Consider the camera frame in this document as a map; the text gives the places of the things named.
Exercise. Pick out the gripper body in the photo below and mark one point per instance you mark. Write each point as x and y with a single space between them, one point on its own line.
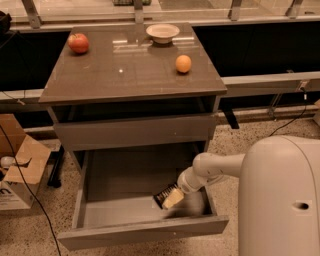
185 183

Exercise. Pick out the black rxbar chocolate bar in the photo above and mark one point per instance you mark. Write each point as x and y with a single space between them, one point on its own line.
160 196

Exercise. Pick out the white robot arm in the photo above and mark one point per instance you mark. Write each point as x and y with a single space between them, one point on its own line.
278 198

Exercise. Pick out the open grey middle drawer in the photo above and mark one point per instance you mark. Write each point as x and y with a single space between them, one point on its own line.
115 202

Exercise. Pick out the closed grey top drawer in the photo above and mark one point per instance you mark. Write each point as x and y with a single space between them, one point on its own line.
121 133

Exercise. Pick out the grey drawer cabinet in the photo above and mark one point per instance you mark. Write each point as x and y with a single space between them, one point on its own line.
125 75

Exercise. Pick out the black table leg stand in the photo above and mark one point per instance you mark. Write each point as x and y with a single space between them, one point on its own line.
54 163

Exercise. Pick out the orange fruit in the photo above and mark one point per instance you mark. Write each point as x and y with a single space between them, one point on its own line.
183 63

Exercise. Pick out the brown cardboard box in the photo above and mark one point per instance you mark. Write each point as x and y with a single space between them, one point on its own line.
23 162

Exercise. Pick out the white ceramic bowl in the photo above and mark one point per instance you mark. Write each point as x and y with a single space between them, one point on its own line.
162 33

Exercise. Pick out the red apple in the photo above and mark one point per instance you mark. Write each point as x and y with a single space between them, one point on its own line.
78 43

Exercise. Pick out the metal window rail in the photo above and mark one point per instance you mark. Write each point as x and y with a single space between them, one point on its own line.
237 86

